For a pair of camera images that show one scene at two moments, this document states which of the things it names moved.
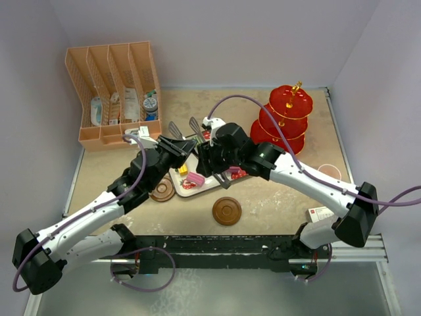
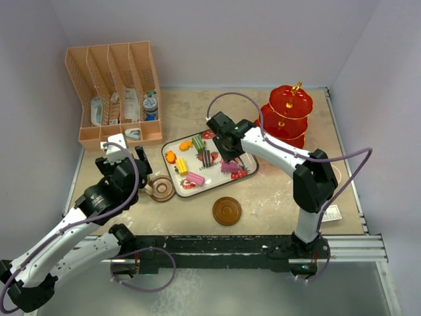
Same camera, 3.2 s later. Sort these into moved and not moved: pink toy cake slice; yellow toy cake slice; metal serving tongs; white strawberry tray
Moved: metal serving tongs
Not moved: yellow toy cake slice; pink toy cake slice; white strawberry tray
